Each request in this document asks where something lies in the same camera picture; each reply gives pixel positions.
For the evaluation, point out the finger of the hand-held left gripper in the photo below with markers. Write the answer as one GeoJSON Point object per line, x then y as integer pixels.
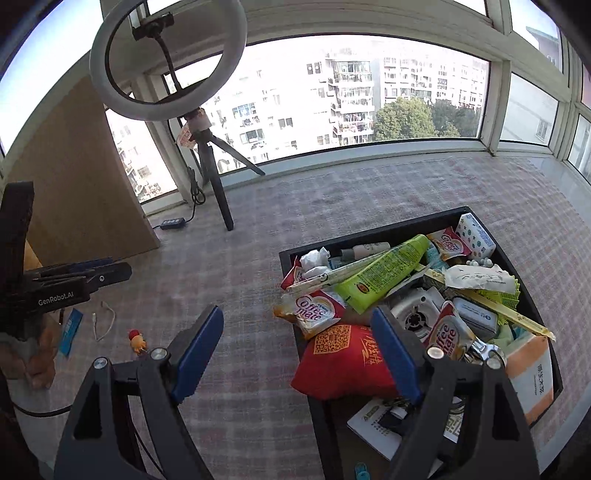
{"type": "Point", "coordinates": [92, 265]}
{"type": "Point", "coordinates": [111, 276]}

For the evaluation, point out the black tripod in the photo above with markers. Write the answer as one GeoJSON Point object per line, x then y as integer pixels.
{"type": "Point", "coordinates": [221, 194]}

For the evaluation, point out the red snack bag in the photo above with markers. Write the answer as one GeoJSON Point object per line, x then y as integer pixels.
{"type": "Point", "coordinates": [341, 364]}

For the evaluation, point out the cyan plastic clip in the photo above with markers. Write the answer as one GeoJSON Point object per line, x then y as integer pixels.
{"type": "Point", "coordinates": [362, 471]}

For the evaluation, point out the blue wet wipe packet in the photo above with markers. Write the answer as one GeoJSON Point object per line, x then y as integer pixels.
{"type": "Point", "coordinates": [70, 330]}

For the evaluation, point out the white tin with blue label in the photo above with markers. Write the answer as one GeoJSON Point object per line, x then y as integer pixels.
{"type": "Point", "coordinates": [475, 316]}

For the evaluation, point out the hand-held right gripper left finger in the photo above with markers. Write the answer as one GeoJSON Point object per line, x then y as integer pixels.
{"type": "Point", "coordinates": [198, 355]}

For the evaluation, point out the person's left hand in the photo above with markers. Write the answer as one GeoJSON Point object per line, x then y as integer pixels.
{"type": "Point", "coordinates": [44, 360]}

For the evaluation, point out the orange tissue pack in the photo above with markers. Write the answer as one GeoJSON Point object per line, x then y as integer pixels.
{"type": "Point", "coordinates": [531, 378]}

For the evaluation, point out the chopsticks in white sleeve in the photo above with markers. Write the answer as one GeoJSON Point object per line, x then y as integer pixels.
{"type": "Point", "coordinates": [332, 274]}

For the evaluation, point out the white booklet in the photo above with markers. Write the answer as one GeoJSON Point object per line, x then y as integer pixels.
{"type": "Point", "coordinates": [374, 434]}

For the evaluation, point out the coffee creamer sachet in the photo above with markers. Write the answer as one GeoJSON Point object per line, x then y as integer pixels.
{"type": "Point", "coordinates": [445, 337]}
{"type": "Point", "coordinates": [450, 244]}
{"type": "Point", "coordinates": [292, 274]}
{"type": "Point", "coordinates": [314, 311]}

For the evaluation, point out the cardboard panel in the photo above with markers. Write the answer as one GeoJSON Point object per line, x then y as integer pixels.
{"type": "Point", "coordinates": [69, 184]}

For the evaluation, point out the white patterned tissue pack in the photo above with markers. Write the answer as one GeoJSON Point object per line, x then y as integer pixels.
{"type": "Point", "coordinates": [475, 235]}

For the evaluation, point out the black phone holder clamp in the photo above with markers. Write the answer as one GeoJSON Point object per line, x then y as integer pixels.
{"type": "Point", "coordinates": [152, 27]}

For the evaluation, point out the chopsticks in yellow sleeve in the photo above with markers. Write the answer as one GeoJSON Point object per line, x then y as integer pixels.
{"type": "Point", "coordinates": [508, 314]}

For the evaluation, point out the black tray container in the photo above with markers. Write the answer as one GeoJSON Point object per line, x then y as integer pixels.
{"type": "Point", "coordinates": [323, 438]}

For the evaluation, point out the yellow green mesh scrubber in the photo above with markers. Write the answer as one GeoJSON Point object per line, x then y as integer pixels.
{"type": "Point", "coordinates": [505, 297]}

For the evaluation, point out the green tube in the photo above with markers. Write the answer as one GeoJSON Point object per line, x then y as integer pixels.
{"type": "Point", "coordinates": [378, 272]}

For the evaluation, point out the metal clip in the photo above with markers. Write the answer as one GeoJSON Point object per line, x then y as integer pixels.
{"type": "Point", "coordinates": [485, 351]}

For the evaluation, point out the small white bottle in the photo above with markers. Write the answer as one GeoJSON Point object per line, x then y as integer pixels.
{"type": "Point", "coordinates": [367, 250]}

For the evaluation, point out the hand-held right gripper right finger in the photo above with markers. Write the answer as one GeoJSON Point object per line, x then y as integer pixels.
{"type": "Point", "coordinates": [397, 355]}

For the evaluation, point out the white window frame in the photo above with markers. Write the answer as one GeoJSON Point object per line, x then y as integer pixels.
{"type": "Point", "coordinates": [496, 92]}

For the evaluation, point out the red white tag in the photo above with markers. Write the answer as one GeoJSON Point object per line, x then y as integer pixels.
{"type": "Point", "coordinates": [186, 134]}

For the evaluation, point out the crumpled white wrapper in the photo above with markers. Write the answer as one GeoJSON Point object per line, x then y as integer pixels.
{"type": "Point", "coordinates": [480, 277]}

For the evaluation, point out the small yellow red toy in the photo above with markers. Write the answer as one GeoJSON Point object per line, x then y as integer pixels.
{"type": "Point", "coordinates": [137, 342]}

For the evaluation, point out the white handheld fan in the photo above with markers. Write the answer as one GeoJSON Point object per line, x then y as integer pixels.
{"type": "Point", "coordinates": [413, 314]}

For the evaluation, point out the crumpled white tissue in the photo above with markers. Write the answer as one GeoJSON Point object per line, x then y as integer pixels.
{"type": "Point", "coordinates": [315, 259]}

